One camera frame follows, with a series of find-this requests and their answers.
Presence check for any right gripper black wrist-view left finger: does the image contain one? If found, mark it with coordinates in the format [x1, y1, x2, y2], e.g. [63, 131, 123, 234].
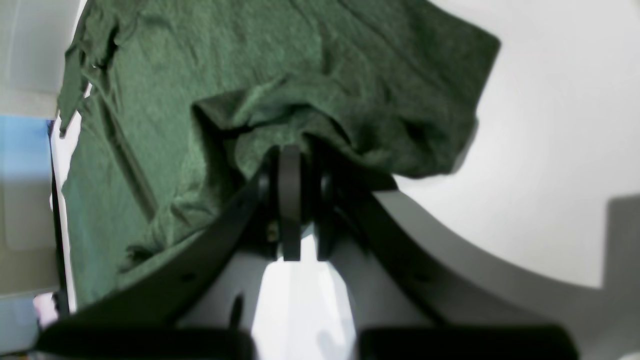
[35, 145, 303, 360]

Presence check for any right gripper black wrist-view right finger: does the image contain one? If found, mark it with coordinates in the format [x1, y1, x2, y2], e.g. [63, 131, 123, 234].
[310, 140, 579, 360]

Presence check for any green long-sleeve T-shirt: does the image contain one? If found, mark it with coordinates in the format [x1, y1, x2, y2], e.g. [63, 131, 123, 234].
[57, 0, 501, 309]

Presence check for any pink cloth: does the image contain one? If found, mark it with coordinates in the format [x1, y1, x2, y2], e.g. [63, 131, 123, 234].
[32, 292, 59, 329]

